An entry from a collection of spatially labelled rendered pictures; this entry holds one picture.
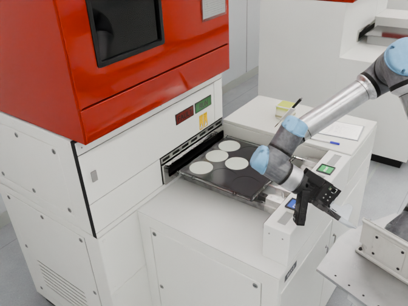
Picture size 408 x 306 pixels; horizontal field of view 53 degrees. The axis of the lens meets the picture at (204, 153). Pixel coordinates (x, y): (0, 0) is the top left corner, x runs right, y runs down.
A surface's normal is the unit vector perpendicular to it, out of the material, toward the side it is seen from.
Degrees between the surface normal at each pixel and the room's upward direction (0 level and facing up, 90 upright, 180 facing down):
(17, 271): 0
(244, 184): 0
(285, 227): 0
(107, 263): 90
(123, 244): 90
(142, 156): 90
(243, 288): 90
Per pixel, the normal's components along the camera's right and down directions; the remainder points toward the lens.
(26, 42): -0.59, 0.44
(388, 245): -0.80, 0.34
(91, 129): 0.80, 0.27
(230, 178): -0.04, -0.86
